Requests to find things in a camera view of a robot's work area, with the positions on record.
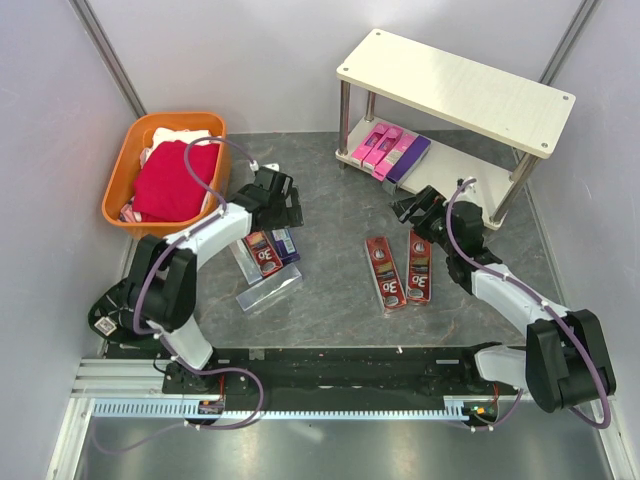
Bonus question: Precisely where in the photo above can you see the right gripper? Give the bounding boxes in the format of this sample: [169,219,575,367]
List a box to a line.
[388,185,458,255]

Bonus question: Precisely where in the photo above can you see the pink toothpaste box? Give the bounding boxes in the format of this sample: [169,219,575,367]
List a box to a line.
[351,122,390,166]
[363,127,404,172]
[373,134,416,181]

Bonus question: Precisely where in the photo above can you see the holographic purple toothpaste box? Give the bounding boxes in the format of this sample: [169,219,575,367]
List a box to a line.
[382,135,431,195]

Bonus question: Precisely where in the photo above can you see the red 3d toothpaste box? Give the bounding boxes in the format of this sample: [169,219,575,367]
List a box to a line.
[405,230,432,304]
[243,232,283,278]
[365,236,407,312]

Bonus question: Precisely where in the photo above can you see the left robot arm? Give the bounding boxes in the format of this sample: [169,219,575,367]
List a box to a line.
[88,167,304,393]

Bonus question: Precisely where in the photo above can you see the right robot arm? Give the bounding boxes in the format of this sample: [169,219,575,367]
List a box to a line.
[391,178,616,428]

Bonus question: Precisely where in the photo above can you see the white two-tier shelf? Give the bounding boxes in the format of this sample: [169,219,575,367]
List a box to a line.
[335,29,576,230]

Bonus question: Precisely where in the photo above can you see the silver toothpaste box small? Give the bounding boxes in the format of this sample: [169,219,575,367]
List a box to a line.
[230,240,263,286]

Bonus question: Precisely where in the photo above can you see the silver toothpaste box long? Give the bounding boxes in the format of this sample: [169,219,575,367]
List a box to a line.
[236,264,303,313]

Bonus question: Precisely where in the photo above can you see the red folded cloth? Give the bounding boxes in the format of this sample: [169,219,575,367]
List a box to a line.
[132,141,207,223]

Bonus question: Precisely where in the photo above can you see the white cloth in basket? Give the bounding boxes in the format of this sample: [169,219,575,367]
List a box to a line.
[140,127,211,167]

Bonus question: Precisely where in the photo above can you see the small pink packet in basket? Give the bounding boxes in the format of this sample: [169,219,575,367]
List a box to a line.
[118,197,142,223]

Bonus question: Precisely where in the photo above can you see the orange plastic basket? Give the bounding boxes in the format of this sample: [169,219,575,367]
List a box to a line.
[102,111,227,239]

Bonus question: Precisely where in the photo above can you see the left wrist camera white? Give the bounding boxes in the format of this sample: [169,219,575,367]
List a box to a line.
[249,160,280,175]

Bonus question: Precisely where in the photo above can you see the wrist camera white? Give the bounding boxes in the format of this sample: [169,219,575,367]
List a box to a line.
[456,177,478,202]
[249,160,280,175]

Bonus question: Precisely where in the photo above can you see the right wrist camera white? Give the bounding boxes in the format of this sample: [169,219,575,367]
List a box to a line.
[456,177,478,202]

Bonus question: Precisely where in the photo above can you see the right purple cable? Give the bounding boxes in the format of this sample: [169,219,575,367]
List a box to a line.
[444,178,614,434]

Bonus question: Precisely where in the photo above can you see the purple cable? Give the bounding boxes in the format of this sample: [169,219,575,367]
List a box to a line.
[92,137,266,455]
[444,178,614,434]

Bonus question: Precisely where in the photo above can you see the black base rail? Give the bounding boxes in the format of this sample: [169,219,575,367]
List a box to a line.
[162,347,516,411]

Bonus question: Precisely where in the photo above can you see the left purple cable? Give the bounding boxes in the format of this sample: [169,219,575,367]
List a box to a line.
[92,137,266,455]

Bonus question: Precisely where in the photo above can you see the white cable duct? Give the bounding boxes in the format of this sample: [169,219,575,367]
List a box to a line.
[93,398,496,421]

